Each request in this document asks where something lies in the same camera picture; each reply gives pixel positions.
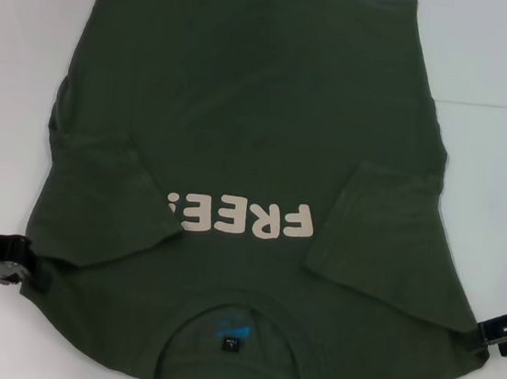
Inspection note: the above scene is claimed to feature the dark green FREE t-shirt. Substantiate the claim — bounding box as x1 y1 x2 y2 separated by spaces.
7 0 507 379

